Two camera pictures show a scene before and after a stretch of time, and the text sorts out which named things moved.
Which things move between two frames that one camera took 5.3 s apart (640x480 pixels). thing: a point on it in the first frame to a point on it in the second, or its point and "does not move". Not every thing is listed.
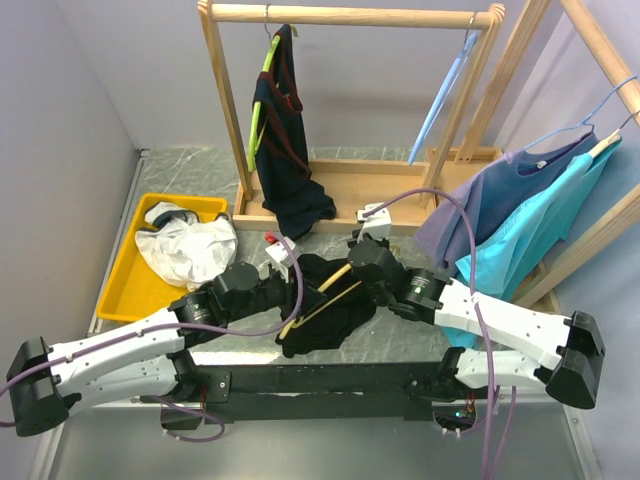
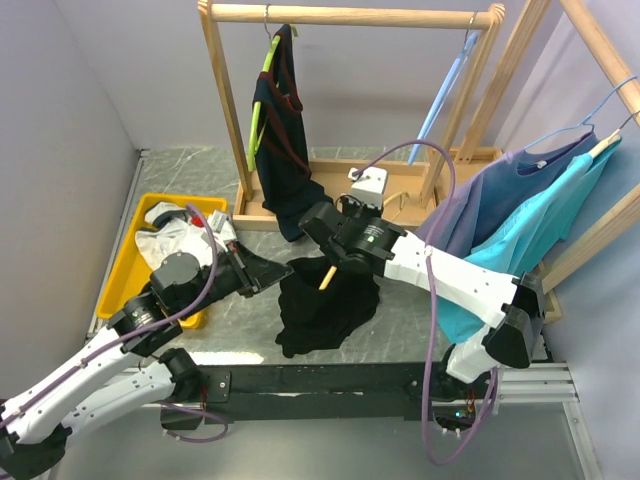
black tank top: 334,303 does not move
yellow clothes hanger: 295,323 to 401,198
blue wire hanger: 586,122 does not move
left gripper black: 289,285 to 253,271
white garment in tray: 184,249 does not move
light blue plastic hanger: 442,97 does not move
